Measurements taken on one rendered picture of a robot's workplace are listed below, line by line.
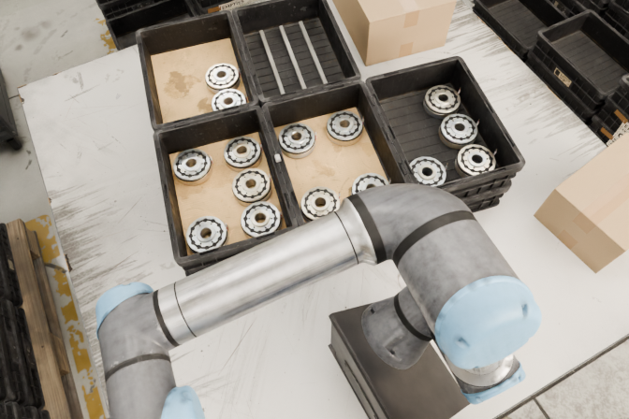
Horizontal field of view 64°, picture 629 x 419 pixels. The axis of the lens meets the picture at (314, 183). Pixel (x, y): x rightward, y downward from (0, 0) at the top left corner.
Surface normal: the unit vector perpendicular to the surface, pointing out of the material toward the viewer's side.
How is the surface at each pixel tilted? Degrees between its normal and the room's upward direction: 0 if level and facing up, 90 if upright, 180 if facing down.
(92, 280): 0
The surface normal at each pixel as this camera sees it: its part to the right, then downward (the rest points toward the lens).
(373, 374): 0.59, -0.66
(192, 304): 0.02, -0.18
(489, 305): -0.17, -0.50
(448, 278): -0.52, -0.33
